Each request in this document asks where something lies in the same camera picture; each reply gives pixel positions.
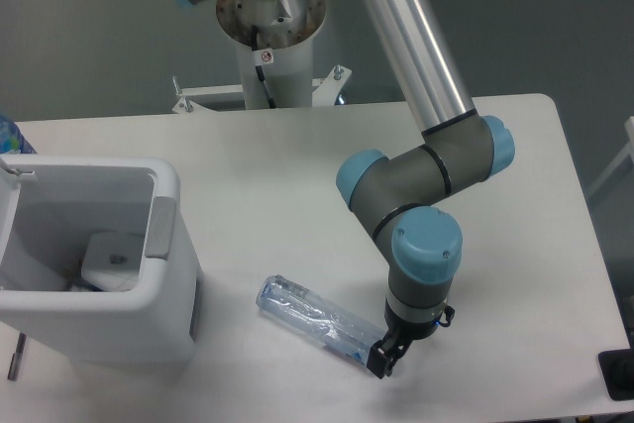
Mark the blue bottle at left edge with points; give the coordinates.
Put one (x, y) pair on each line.
(12, 141)

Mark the white plastic wrapper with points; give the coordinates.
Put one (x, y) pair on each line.
(111, 263)

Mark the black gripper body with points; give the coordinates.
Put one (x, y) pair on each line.
(415, 329)

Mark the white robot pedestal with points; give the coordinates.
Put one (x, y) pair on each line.
(275, 34)

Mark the white frame at right edge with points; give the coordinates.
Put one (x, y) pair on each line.
(617, 169)

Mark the white trash can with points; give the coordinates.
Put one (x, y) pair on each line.
(50, 206)

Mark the black object at right edge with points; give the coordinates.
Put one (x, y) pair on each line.
(617, 370)

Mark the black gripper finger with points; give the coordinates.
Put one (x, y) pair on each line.
(379, 360)
(396, 350)

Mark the white pedestal base bracket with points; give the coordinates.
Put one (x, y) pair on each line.
(286, 91)

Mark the grey metal tool under bin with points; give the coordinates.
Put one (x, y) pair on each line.
(14, 367)

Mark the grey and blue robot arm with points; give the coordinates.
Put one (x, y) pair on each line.
(395, 199)

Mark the clear plastic water bottle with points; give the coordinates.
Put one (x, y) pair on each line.
(322, 320)

